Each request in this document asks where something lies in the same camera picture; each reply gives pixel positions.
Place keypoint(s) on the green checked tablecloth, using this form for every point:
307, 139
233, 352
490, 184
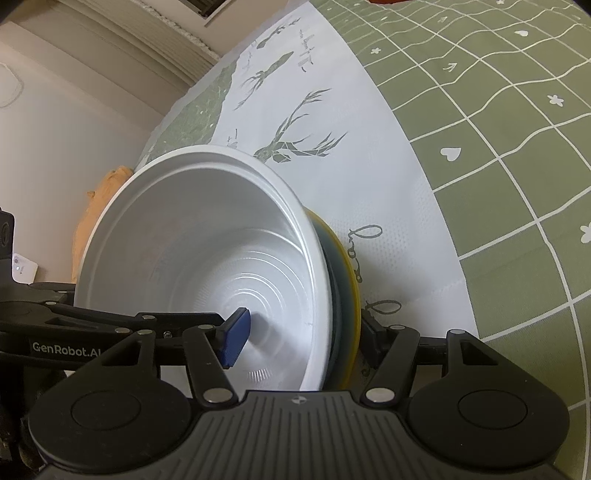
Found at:
508, 138

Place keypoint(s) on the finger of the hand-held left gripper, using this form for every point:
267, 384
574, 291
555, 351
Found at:
175, 321
55, 293

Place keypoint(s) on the yellow plate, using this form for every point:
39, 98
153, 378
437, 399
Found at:
356, 304

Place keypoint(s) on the small white device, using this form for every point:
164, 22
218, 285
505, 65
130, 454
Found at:
24, 268

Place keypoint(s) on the white deer print runner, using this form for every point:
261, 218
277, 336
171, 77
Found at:
323, 69

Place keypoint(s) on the orange cloth bundle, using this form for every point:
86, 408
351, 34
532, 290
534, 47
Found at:
99, 203

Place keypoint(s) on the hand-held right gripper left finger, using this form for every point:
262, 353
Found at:
235, 334

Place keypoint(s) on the white plastic bowl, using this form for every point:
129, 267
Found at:
184, 230

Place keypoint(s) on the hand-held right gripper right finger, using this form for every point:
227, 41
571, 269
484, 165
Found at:
378, 334

